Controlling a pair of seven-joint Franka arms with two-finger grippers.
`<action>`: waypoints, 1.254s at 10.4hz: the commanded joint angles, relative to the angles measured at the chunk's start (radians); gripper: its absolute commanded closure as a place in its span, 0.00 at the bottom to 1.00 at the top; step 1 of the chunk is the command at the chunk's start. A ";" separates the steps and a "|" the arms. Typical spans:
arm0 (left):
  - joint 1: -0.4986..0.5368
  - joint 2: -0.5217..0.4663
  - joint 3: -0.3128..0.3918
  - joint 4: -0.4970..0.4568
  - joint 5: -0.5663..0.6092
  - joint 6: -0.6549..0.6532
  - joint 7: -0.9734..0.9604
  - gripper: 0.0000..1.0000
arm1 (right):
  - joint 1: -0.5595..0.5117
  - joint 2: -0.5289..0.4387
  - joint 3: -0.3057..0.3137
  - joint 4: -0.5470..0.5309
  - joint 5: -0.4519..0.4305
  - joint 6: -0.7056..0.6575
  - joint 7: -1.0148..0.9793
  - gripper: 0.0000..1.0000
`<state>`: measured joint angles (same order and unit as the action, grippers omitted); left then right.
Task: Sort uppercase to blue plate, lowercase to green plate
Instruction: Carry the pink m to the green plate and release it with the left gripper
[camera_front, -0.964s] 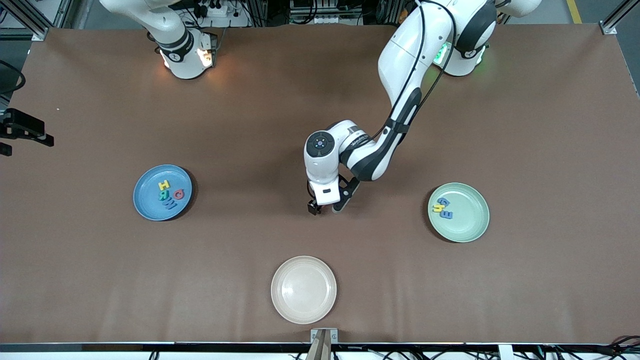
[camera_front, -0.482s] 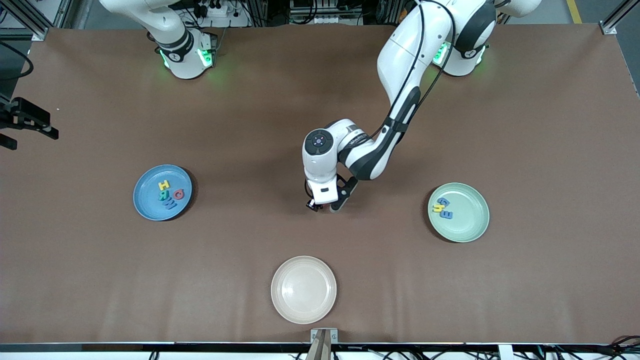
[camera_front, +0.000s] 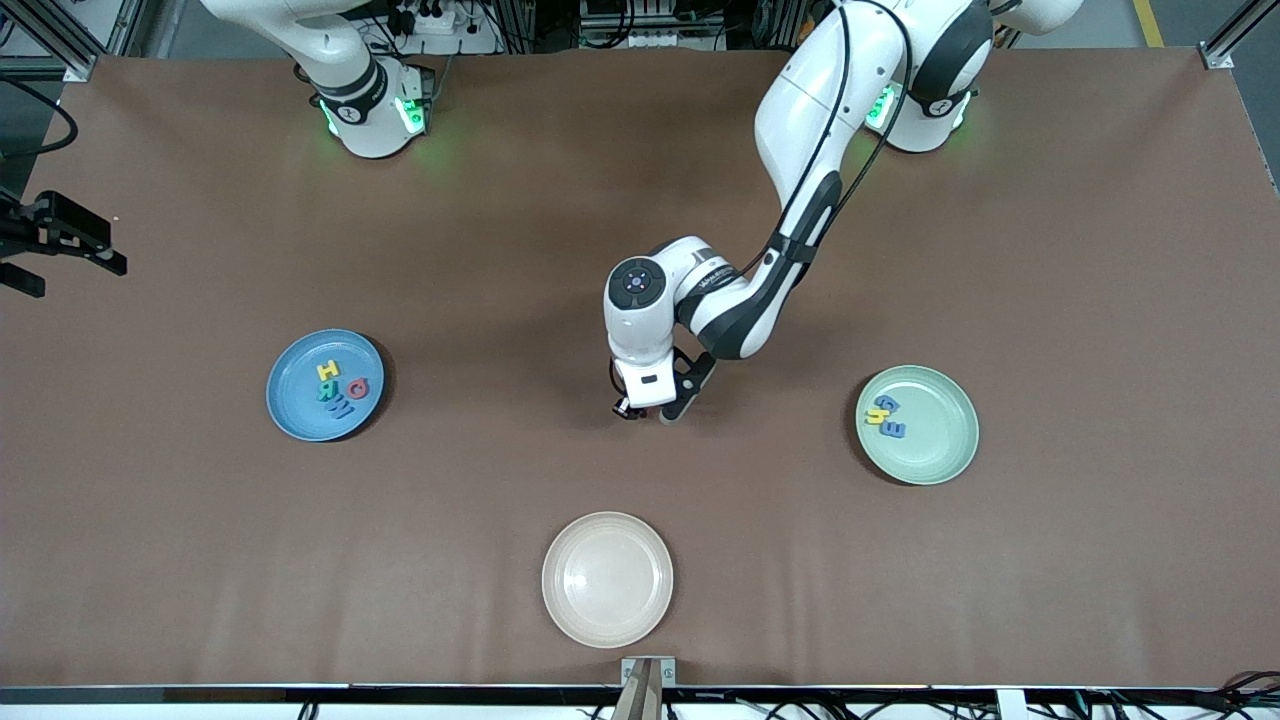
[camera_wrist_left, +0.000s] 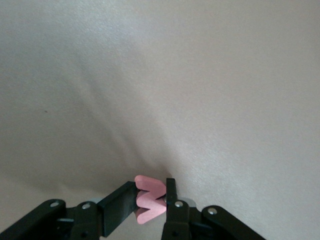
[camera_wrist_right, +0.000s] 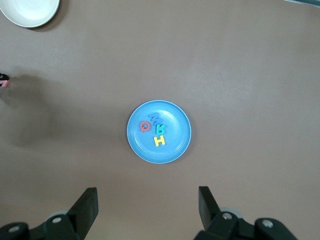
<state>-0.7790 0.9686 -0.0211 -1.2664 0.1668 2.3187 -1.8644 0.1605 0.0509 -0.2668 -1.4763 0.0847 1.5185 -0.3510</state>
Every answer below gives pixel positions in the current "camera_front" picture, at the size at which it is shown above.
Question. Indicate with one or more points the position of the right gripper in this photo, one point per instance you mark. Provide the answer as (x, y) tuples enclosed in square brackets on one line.
[(42, 231)]

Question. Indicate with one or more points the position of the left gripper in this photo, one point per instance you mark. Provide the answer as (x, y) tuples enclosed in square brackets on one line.
[(633, 413)]

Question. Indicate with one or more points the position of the yellow foam lowercase h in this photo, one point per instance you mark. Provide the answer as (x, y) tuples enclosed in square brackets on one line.
[(876, 414)]

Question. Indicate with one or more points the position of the red foam letter Q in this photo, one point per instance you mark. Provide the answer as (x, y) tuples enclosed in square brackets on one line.
[(358, 388)]

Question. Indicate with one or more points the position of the blue foam lowercase m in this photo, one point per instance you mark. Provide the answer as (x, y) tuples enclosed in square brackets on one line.
[(894, 430)]

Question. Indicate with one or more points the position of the dark blue foam letter M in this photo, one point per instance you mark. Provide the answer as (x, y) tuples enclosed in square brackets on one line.
[(340, 409)]

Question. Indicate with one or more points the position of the green foam letter R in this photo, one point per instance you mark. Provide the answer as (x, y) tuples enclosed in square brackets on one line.
[(329, 391)]

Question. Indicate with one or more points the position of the yellow foam capital H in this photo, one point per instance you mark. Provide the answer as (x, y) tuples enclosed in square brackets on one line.
[(328, 371)]

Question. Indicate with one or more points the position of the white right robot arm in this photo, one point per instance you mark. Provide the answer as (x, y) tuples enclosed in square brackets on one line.
[(340, 70)]

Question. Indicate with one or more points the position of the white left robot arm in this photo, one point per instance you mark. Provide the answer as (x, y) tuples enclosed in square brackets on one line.
[(800, 110)]

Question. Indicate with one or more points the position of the beige plate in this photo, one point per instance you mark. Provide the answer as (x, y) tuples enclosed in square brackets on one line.
[(607, 580)]

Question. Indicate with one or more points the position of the blue plate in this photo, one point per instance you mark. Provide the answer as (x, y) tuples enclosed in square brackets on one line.
[(295, 400)]

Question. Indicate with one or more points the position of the green plate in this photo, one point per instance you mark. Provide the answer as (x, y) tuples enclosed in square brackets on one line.
[(935, 450)]

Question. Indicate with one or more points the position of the orange packaged items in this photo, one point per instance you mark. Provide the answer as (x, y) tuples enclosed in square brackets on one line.
[(810, 30)]

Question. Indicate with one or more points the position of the white power strip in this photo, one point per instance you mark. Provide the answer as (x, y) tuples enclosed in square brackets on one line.
[(440, 20)]

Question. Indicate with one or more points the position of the aluminium frame post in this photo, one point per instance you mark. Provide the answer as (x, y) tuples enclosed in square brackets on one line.
[(70, 55), (1220, 50)]

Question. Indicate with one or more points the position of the grey metal camera mount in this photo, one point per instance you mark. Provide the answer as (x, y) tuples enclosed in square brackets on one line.
[(648, 690)]

